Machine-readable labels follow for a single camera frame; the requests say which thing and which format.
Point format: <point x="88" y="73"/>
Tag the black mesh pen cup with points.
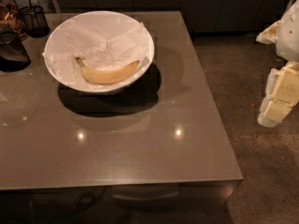
<point x="35" y="21"/>

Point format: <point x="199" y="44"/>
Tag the white bowl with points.
<point x="93" y="22"/>

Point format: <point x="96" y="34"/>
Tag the yellow banana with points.
<point x="107" y="77"/>

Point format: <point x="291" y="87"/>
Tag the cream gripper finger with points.
<point x="269" y="35"/>
<point x="281" y="95"/>

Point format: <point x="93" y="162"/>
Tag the dark glass container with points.
<point x="13" y="55"/>

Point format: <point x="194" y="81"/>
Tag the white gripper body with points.
<point x="290" y="36"/>

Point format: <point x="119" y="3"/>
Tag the white paper liner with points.
<point x="102" y="44"/>

